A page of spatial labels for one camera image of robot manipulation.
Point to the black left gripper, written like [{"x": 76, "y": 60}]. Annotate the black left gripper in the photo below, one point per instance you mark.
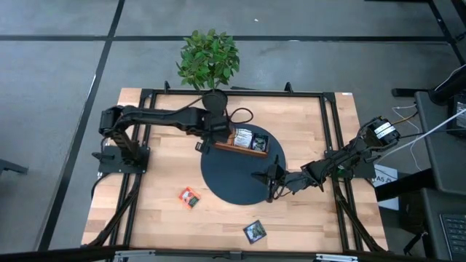
[{"x": 216, "y": 129}]

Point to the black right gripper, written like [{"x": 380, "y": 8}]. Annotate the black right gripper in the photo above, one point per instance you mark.
[{"x": 291, "y": 180}]

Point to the white Tazo tea bag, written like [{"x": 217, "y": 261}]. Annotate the white Tazo tea bag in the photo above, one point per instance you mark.
[{"x": 243, "y": 138}]

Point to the dark blackcurrant tea bag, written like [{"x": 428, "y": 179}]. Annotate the dark blackcurrant tea bag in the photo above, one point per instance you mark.
[
  {"x": 255, "y": 231},
  {"x": 260, "y": 142}
]

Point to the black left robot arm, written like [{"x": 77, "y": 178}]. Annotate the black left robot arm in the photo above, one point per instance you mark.
[{"x": 156, "y": 116}]

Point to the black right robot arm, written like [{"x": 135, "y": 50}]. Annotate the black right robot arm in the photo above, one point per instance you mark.
[{"x": 349, "y": 156}]

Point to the wooden three-compartment tray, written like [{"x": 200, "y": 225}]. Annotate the wooden three-compartment tray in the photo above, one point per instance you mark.
[{"x": 240, "y": 150}]

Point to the dark round woven placemat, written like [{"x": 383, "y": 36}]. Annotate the dark round woven placemat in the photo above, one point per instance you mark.
[{"x": 233, "y": 178}]

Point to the green potted plant black pot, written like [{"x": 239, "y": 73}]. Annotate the green potted plant black pot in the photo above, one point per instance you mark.
[{"x": 209, "y": 58}]

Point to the white paper label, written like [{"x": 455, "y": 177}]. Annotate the white paper label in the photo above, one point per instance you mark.
[{"x": 386, "y": 178}]

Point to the dark grey desk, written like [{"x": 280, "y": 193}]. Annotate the dark grey desk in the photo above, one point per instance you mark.
[
  {"x": 437, "y": 171},
  {"x": 431, "y": 225}
]

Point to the black crossbar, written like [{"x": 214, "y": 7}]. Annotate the black crossbar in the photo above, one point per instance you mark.
[{"x": 73, "y": 253}]

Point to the black keyboard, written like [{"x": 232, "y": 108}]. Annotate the black keyboard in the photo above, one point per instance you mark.
[{"x": 455, "y": 236}]

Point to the black screen device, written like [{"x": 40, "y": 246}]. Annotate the black screen device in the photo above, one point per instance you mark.
[{"x": 460, "y": 116}]

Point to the black office chair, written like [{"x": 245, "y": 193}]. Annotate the black office chair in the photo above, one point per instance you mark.
[{"x": 449, "y": 87}]

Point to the black furniture leg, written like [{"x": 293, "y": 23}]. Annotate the black furniture leg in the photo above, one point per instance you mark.
[{"x": 11, "y": 166}]

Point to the black aluminium table frame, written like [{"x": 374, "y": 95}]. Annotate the black aluminium table frame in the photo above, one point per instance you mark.
[{"x": 255, "y": 93}]

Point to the silver metal bracket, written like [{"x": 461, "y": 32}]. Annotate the silver metal bracket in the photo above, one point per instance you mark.
[
  {"x": 134, "y": 255},
  {"x": 336, "y": 258}
]

